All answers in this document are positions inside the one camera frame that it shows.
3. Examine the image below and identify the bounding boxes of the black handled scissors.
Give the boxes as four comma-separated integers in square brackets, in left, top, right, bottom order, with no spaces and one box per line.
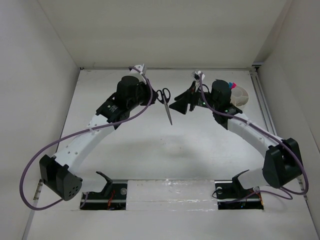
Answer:
[156,87,173,126]

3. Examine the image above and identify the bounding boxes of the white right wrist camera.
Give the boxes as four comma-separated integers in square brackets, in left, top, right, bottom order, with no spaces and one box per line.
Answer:
[191,70,205,83]

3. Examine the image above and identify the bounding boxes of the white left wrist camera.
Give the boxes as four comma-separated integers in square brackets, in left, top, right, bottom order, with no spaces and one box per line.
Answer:
[131,63,147,75]

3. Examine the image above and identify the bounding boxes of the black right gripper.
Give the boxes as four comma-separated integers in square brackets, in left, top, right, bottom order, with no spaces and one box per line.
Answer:
[168,81,219,115]

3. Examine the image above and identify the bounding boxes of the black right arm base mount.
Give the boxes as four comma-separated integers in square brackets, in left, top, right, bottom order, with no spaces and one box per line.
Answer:
[211,171,264,210]

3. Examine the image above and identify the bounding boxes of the white round divided container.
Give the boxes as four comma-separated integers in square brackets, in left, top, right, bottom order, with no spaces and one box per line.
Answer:
[230,85,249,110]

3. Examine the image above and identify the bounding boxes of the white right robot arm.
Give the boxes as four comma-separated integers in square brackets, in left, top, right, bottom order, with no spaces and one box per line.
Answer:
[169,79,306,197]

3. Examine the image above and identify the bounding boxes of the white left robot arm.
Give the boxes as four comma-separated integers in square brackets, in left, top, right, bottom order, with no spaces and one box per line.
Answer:
[39,75,157,201]

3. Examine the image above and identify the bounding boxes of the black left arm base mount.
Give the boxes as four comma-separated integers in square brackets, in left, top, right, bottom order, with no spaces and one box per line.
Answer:
[79,171,128,211]

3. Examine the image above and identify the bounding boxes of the pink cap black highlighter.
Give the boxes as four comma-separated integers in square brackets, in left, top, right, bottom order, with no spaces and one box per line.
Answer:
[231,82,237,89]

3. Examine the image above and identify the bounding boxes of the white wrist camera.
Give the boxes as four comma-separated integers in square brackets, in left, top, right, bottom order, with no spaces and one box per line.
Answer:
[131,63,147,75]
[191,70,205,83]

